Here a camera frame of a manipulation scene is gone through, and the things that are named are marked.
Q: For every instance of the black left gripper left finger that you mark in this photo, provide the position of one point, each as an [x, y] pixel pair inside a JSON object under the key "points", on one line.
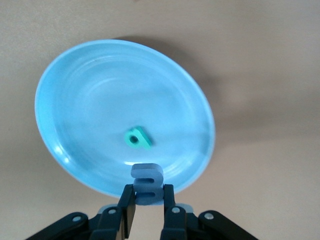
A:
{"points": [[120, 220]]}

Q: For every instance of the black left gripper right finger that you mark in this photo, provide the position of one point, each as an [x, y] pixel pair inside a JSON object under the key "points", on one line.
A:
{"points": [[175, 222]]}

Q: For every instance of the blue foam letter m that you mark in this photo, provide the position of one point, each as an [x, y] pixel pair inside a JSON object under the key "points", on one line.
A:
{"points": [[147, 172]]}

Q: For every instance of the blue plate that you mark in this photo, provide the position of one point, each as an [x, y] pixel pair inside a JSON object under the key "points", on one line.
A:
{"points": [[100, 105]]}

